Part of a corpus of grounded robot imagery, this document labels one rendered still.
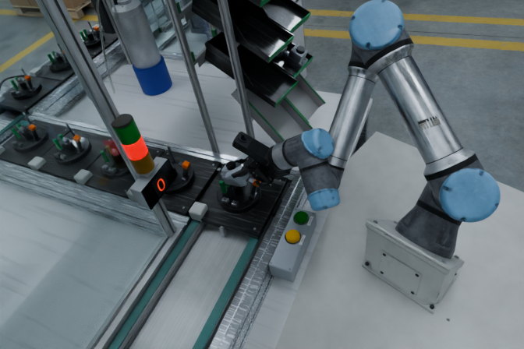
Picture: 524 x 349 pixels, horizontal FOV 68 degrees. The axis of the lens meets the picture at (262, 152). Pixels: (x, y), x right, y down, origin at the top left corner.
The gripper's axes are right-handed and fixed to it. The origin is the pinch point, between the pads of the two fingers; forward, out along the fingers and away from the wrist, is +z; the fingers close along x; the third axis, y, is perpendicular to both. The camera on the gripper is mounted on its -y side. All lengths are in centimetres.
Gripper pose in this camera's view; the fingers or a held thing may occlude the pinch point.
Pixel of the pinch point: (230, 167)
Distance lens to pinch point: 118.0
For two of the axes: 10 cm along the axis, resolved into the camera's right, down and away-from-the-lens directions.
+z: -6.6, 2.5, 7.1
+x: 4.1, -6.7, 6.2
